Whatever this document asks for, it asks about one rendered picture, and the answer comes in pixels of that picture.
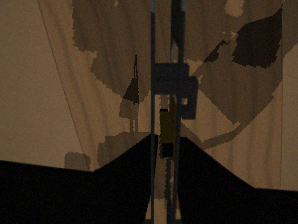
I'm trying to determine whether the brown wooden board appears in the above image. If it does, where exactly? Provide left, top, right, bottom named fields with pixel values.
left=38, top=0, right=283, bottom=224

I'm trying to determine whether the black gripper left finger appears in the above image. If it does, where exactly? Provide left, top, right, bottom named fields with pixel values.
left=0, top=134, right=151, bottom=224

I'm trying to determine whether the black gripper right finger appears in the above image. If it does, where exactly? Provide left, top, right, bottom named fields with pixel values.
left=178, top=137, right=298, bottom=224

